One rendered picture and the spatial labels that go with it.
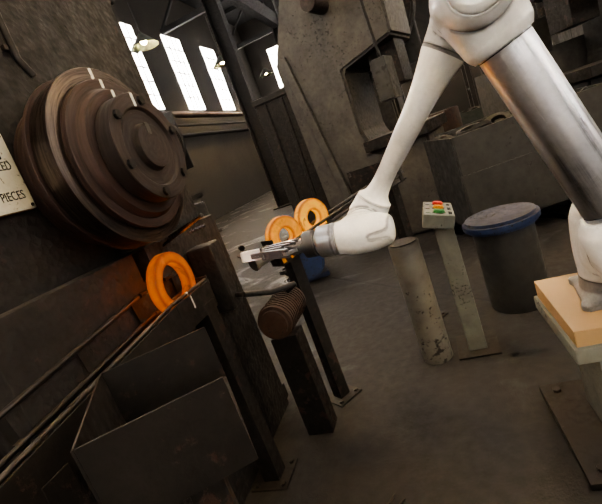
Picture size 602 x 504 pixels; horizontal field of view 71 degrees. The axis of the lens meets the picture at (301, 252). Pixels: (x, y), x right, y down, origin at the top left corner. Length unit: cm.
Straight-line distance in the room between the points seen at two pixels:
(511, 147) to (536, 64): 219
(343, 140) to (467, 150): 119
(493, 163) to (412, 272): 150
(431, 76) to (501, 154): 203
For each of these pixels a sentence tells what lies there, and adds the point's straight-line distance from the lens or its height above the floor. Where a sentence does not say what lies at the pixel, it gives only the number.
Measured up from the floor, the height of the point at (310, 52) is 171.
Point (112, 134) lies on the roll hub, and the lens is 110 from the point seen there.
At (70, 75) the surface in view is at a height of 132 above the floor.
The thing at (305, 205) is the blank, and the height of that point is 78.
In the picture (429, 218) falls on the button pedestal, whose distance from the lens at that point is 160.
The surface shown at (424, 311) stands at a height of 24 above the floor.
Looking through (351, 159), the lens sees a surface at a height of 79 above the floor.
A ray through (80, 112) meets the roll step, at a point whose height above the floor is 122.
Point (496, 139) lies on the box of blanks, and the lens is 303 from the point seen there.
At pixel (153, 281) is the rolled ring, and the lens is 120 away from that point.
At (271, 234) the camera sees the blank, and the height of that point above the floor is 73.
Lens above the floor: 96
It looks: 12 degrees down
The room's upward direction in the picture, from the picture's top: 20 degrees counter-clockwise
